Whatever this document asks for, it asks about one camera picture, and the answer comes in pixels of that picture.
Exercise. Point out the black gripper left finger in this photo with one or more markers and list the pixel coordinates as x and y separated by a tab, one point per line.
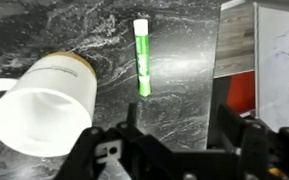
90	156

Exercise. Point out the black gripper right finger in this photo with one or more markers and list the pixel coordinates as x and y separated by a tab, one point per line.
267	153

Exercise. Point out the green and white marker pen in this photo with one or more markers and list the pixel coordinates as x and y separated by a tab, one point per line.
142	56

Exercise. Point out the white mug with tan base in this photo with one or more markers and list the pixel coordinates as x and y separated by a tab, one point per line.
47	110

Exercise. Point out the large rolling whiteboard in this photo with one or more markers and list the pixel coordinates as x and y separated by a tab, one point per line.
280	66

